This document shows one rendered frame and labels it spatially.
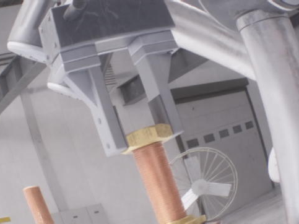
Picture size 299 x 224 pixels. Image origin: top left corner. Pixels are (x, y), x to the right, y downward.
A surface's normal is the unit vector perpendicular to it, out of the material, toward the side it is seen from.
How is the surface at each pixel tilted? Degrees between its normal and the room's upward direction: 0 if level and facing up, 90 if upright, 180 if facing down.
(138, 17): 90
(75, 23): 90
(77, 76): 90
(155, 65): 90
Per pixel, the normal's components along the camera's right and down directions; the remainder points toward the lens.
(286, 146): -0.68, 0.11
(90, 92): 0.39, -0.29
